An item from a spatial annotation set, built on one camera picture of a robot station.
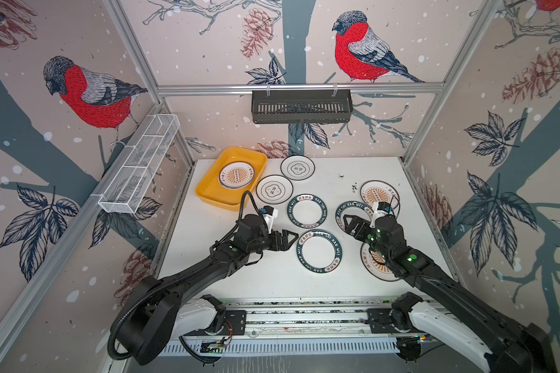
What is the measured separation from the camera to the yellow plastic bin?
1090mm

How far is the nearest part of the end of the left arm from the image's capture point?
2.15ft

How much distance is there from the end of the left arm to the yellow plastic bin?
35 cm
